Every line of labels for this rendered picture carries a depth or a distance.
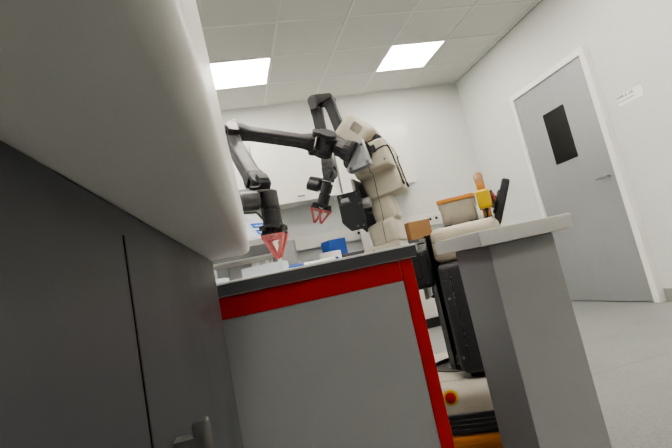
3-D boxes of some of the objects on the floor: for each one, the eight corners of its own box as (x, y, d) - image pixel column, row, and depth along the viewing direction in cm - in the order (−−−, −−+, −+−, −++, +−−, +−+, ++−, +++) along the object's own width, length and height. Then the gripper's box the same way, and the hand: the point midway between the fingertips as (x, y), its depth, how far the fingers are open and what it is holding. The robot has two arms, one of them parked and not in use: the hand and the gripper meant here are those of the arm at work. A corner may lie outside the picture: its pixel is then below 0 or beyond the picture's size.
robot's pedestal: (579, 472, 145) (513, 226, 157) (665, 517, 116) (576, 211, 128) (491, 504, 138) (429, 243, 150) (559, 559, 109) (476, 231, 121)
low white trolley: (408, 494, 154) (358, 259, 166) (503, 625, 94) (414, 242, 106) (225, 550, 143) (185, 295, 155) (199, 739, 83) (138, 299, 95)
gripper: (277, 203, 139) (286, 256, 136) (284, 207, 149) (293, 257, 146) (254, 208, 139) (263, 261, 137) (263, 212, 150) (272, 261, 147)
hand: (278, 256), depth 142 cm, fingers open, 3 cm apart
